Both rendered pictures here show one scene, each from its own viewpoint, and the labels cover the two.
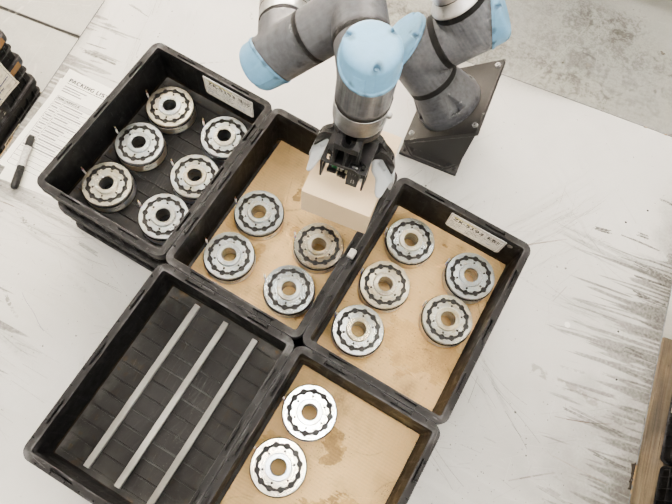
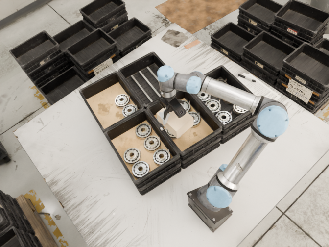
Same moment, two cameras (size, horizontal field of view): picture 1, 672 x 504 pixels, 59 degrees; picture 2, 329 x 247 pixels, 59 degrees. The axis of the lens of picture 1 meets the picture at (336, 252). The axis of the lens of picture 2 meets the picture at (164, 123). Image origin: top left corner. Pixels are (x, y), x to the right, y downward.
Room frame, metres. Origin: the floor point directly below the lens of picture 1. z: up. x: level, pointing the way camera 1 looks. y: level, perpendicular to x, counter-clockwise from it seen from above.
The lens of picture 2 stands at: (1.08, -0.61, 2.39)
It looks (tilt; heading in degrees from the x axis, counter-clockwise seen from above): 57 degrees down; 138
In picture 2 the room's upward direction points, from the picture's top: 12 degrees counter-clockwise
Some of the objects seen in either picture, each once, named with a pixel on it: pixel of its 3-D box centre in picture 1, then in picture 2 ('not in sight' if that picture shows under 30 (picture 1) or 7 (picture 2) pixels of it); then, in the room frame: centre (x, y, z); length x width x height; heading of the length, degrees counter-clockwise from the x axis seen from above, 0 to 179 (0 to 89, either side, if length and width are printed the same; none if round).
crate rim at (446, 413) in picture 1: (419, 293); (140, 143); (0.34, -0.17, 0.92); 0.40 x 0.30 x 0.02; 161
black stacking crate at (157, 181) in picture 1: (164, 157); (222, 99); (0.54, 0.39, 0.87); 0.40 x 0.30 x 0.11; 161
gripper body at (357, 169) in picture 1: (353, 142); (168, 99); (0.45, 0.01, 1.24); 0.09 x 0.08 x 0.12; 170
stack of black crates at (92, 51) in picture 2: not in sight; (98, 62); (-0.89, 0.43, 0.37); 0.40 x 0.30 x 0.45; 80
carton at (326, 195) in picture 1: (350, 173); (175, 119); (0.48, 0.00, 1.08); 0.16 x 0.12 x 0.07; 170
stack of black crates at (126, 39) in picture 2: not in sight; (130, 45); (-0.81, 0.82, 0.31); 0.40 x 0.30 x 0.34; 80
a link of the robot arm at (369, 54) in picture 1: (367, 70); (167, 78); (0.46, 0.01, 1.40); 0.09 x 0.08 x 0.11; 17
